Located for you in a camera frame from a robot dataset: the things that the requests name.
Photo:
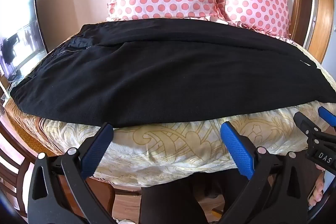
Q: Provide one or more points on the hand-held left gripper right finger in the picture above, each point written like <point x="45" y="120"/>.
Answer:
<point x="236" y="150"/>

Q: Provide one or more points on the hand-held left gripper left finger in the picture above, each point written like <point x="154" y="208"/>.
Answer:
<point x="97" y="150"/>

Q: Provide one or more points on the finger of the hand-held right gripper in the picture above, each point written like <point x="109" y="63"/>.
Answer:
<point x="302" y="121"/>
<point x="326" y="115"/>

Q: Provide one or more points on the black pants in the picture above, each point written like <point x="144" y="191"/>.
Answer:
<point x="157" y="69"/>

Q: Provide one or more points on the person's right hand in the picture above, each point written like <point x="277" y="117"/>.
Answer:
<point x="317" y="187"/>

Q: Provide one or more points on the cream patterned bedspread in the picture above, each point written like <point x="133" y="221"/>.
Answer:
<point x="170" y="150"/>

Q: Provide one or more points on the person's legs in dark trousers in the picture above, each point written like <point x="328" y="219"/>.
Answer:
<point x="170" y="200"/>

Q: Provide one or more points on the wooden chair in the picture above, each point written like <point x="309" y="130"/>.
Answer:
<point x="10" y="161"/>

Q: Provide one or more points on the dark brown door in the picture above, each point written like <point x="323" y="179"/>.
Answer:
<point x="305" y="16"/>

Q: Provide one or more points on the glass television stand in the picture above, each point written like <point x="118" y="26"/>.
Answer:
<point x="15" y="82"/>

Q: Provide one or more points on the light wooden cabinet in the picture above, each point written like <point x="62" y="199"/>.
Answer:
<point x="324" y="3"/>

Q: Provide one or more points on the wooden bed frame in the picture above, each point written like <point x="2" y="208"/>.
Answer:
<point x="109" y="195"/>

